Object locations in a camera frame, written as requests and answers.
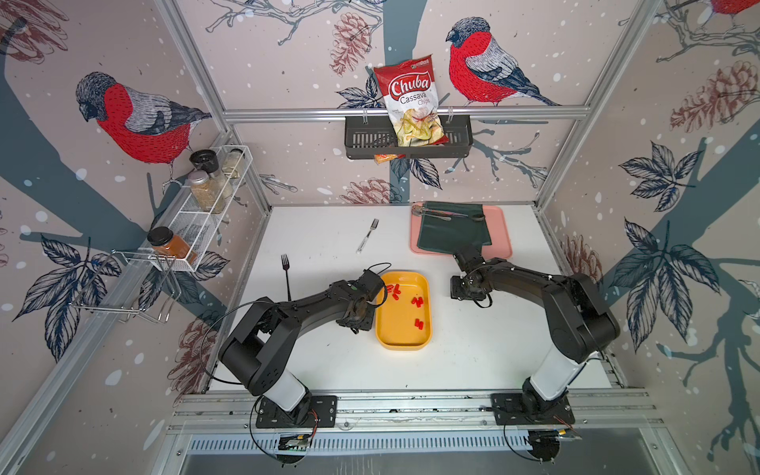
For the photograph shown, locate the chrome wire holder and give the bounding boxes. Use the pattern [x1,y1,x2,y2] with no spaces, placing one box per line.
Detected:
[69,249,182,325]

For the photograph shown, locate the clear spice jar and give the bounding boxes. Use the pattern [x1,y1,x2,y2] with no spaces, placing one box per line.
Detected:
[222,148,245,180]

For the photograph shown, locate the small snack packet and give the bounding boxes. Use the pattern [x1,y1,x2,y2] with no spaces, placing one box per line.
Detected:
[374,154,399,164]

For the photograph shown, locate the iridescent metal spoon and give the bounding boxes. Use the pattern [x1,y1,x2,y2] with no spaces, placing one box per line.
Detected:
[439,210,486,222]

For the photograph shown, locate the red cassava chips bag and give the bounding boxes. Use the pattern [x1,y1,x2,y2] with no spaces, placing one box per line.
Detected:
[373,55,448,146]

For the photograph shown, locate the silver fork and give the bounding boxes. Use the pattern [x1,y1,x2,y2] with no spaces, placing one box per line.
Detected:
[356,218,379,254]

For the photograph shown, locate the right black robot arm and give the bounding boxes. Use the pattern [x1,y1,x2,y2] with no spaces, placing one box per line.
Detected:
[450,245,621,421]

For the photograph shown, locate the black wall basket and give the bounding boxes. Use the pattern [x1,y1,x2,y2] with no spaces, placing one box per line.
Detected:
[344,115,473,160]

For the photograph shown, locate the silver lid spice jar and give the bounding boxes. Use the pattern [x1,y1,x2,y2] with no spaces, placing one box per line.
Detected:
[187,170,225,214]

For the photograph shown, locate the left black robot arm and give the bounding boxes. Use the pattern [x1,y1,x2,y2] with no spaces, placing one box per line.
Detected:
[219,269,387,425]

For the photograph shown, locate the white wire spice rack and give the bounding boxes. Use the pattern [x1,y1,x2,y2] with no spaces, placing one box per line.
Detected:
[140,144,253,275]

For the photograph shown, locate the pink plastic tray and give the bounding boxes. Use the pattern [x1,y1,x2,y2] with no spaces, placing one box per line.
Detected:
[410,206,513,260]

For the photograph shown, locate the yellow plastic storage box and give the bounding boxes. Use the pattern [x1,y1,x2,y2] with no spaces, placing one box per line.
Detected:
[375,271,433,352]

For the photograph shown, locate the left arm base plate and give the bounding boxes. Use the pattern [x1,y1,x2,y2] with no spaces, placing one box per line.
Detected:
[255,394,338,429]

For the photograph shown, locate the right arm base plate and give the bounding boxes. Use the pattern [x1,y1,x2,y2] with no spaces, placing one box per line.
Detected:
[490,391,576,426]

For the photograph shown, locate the black fork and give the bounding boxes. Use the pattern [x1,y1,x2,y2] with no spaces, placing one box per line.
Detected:
[281,253,293,302]

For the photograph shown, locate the dark green cloth napkin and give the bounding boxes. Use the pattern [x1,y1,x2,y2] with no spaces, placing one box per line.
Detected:
[417,201,492,255]

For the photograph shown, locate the aluminium frame profile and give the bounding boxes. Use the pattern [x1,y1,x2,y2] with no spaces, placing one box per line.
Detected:
[222,105,592,125]

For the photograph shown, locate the orange spice jar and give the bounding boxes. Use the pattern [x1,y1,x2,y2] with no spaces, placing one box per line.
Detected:
[146,227,197,264]

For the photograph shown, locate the black lid spice jar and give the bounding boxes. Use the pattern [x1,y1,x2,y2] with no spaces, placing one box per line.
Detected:
[189,148,228,186]

